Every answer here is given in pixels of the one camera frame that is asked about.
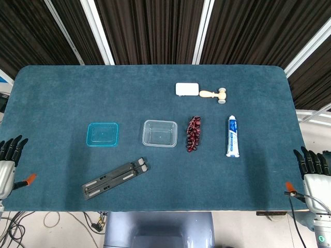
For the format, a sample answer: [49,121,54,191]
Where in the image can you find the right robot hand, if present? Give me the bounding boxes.
[284,146,331,215]

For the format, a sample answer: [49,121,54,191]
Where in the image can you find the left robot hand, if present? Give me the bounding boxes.
[0,134,37,200]

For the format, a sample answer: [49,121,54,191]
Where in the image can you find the translucent blue plastic container lid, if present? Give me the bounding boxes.
[86,122,119,148]

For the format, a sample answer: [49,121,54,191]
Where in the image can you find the clear plastic food container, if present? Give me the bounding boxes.
[142,119,178,148]

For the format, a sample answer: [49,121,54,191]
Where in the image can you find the white rectangular plastic box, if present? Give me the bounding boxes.
[175,82,200,97]

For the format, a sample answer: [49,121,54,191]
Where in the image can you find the black table control panel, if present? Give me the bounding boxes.
[255,211,288,216]

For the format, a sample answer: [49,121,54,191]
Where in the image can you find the teal table cloth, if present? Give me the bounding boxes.
[0,64,315,212]

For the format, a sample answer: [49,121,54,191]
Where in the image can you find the white blue sign board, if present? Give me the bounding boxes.
[0,69,14,86]

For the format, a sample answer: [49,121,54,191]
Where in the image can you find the white blue toothpaste tube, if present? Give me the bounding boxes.
[225,115,240,158]

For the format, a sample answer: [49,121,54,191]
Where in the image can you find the black power plug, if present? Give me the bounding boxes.
[92,213,107,235]

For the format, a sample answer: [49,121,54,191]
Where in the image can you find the black folding laptop stand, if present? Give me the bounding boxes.
[81,157,149,201]

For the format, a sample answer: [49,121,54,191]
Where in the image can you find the small wooden mallet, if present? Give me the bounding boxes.
[199,87,228,105]

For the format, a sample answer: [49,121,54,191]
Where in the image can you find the red grape bunch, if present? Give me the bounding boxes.
[185,116,202,153]

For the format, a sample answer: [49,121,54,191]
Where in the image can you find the blue grey robot torso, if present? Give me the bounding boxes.
[103,211,215,248]

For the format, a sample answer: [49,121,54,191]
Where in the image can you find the dark brown curtain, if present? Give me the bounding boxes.
[0,0,331,112]

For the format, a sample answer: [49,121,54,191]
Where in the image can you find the right hand black cable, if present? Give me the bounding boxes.
[284,190,308,248]

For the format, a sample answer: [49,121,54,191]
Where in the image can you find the tangled floor cable bundle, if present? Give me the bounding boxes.
[0,211,104,248]

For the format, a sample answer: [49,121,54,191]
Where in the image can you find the white floor frame rails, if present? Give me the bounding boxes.
[296,103,331,127]

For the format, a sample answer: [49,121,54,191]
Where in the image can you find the white frame post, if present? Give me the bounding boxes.
[43,0,85,65]
[192,0,213,65]
[80,0,115,65]
[283,19,331,78]

